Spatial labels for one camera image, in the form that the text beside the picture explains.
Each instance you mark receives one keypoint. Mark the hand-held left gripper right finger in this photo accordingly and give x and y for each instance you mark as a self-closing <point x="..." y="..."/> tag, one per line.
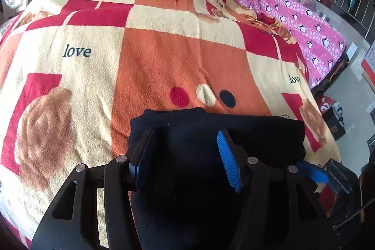
<point x="230" y="159"/>

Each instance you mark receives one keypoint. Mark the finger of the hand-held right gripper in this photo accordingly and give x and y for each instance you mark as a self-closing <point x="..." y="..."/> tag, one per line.
<point x="313" y="172"/>

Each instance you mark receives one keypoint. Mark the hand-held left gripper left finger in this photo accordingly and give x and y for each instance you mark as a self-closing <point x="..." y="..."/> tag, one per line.
<point x="139" y="159"/>

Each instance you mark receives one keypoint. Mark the black pants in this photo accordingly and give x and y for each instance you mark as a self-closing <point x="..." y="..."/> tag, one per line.
<point x="190" y="132"/>

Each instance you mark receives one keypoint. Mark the black box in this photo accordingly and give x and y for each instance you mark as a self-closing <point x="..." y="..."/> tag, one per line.
<point x="335" y="124"/>

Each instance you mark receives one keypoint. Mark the red box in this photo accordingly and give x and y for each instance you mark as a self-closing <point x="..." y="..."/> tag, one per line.
<point x="326" y="103"/>

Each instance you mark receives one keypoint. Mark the checkered orange red blanket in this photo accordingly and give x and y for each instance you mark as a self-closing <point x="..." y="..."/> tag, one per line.
<point x="164" y="56"/>

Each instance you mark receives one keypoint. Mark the pink penguin quilt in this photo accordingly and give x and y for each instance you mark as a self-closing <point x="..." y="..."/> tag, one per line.
<point x="293" y="18"/>

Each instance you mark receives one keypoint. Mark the dark wooden bed frame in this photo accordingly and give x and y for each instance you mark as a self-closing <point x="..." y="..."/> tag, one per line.
<point x="331" y="74"/>

